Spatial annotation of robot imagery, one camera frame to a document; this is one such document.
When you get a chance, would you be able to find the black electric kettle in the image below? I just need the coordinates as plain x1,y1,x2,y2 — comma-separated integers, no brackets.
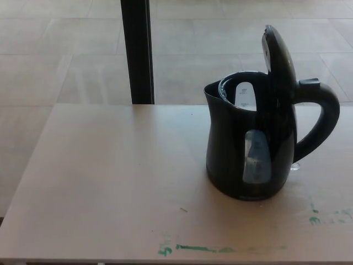
204,24,341,202

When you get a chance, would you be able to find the black vertical post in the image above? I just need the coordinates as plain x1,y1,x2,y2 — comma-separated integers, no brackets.
120,0,155,105

